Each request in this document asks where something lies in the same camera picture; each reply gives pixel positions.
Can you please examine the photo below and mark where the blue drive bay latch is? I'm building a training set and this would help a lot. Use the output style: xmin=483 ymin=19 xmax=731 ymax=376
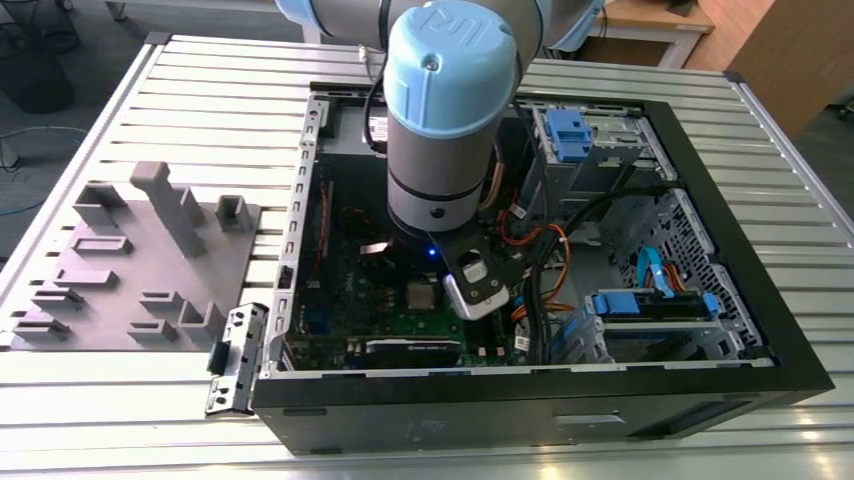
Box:
xmin=543 ymin=107 xmax=595 ymax=163

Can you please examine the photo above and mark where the silver disk bay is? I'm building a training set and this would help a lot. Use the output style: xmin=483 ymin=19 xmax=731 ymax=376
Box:
xmin=581 ymin=288 xmax=759 ymax=365

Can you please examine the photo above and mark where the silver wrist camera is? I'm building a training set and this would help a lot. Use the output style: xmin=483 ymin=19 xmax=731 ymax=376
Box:
xmin=442 ymin=247 xmax=514 ymax=322

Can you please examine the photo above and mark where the black bin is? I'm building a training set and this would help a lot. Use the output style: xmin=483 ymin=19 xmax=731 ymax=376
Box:
xmin=0 ymin=27 xmax=76 ymax=115

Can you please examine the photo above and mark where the green motherboard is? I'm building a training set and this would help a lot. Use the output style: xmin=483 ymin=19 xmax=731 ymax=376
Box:
xmin=296 ymin=219 xmax=519 ymax=371

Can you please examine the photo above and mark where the hard disk in blue carrier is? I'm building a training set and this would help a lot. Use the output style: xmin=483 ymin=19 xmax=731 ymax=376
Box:
xmin=586 ymin=288 xmax=721 ymax=322

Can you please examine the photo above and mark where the black cable bundle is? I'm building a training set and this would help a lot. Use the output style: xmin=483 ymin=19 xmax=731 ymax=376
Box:
xmin=523 ymin=185 xmax=673 ymax=365

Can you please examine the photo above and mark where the brown wooden cabinet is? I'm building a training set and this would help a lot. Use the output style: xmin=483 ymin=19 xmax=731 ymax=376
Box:
xmin=723 ymin=0 xmax=854 ymax=140

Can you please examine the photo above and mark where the black RAM slot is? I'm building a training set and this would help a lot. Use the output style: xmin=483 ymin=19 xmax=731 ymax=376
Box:
xmin=470 ymin=319 xmax=494 ymax=357
xmin=490 ymin=312 xmax=508 ymax=357

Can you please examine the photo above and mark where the blue data cable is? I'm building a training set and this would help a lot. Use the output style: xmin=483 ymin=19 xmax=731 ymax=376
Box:
xmin=551 ymin=317 xmax=583 ymax=362
xmin=635 ymin=246 xmax=677 ymax=297

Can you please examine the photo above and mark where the black camera cable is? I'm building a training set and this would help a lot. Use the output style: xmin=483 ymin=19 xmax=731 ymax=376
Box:
xmin=359 ymin=44 xmax=395 ymax=159

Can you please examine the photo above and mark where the silver drive cage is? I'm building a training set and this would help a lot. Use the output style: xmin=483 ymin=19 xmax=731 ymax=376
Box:
xmin=526 ymin=105 xmax=677 ymax=239

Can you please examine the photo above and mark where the grey parts rack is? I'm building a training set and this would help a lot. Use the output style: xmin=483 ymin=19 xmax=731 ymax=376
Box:
xmin=9 ymin=160 xmax=266 ymax=354

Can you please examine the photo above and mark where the pale blue teach pendant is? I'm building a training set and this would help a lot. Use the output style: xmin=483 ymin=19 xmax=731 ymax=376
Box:
xmin=546 ymin=0 xmax=607 ymax=51

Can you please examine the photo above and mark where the black graphics card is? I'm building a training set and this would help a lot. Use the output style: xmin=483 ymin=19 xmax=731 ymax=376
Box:
xmin=363 ymin=337 xmax=464 ymax=370

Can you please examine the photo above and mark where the silver CPU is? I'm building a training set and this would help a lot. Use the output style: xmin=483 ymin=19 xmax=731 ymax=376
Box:
xmin=406 ymin=281 xmax=440 ymax=312

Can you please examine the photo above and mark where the wooden desk white frame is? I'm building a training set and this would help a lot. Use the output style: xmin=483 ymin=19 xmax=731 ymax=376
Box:
xmin=585 ymin=0 xmax=717 ymax=70

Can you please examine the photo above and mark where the silver slot bracket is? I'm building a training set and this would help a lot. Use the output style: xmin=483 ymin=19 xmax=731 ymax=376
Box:
xmin=203 ymin=301 xmax=271 ymax=418

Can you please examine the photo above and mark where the orange wire bundle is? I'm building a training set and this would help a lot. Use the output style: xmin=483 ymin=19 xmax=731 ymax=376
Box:
xmin=498 ymin=223 xmax=577 ymax=321

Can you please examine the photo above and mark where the CPU socket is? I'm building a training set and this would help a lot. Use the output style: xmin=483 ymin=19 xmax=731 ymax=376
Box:
xmin=402 ymin=279 xmax=444 ymax=317

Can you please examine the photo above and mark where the grey power supply unit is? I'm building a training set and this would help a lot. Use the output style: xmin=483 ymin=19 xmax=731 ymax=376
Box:
xmin=318 ymin=103 xmax=402 ymax=226

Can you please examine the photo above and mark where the black open PC case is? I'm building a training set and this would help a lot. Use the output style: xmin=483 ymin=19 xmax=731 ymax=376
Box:
xmin=250 ymin=79 xmax=837 ymax=456

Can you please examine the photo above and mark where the blue floor cable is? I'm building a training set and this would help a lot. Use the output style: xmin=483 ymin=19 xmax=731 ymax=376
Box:
xmin=0 ymin=197 xmax=49 ymax=219

